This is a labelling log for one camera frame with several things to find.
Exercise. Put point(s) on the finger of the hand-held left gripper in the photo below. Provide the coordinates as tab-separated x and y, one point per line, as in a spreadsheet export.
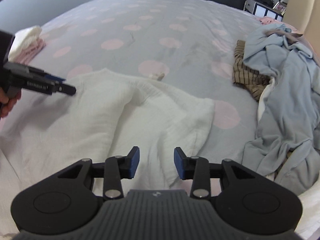
65	89
56	78

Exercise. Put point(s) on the light blue crumpled garment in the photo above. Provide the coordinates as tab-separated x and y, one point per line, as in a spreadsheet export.
287	92

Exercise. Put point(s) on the white textured garment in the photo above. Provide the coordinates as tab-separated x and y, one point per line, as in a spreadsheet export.
140	110

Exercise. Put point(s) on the picture frame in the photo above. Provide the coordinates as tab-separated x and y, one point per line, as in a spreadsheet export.
280	7

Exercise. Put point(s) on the brown striped garment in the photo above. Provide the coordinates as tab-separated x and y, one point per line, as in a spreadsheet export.
246	75

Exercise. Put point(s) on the white crumpled garment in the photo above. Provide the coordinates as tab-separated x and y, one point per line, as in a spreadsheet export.
265	97

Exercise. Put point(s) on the beige padded headboard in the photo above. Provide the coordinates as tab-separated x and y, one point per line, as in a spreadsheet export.
298	7

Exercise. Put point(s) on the folded pink garment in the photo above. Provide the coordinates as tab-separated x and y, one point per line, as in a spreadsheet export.
37	43
27	56

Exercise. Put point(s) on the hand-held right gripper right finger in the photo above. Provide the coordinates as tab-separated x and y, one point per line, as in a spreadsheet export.
178	162

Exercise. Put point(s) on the person's left hand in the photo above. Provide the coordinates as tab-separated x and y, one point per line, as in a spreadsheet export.
8	106

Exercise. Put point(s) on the grey pink-dotted duvet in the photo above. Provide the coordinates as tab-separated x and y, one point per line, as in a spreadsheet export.
150	17

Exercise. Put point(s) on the white nightstand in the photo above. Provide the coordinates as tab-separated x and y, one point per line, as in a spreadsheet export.
260	9

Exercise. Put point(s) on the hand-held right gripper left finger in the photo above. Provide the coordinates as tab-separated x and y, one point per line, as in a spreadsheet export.
133	162

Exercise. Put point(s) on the folded white garment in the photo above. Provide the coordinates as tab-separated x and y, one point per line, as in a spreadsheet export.
26	37

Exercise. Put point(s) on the light pink crumpled garment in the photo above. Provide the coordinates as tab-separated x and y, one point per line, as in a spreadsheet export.
270	20

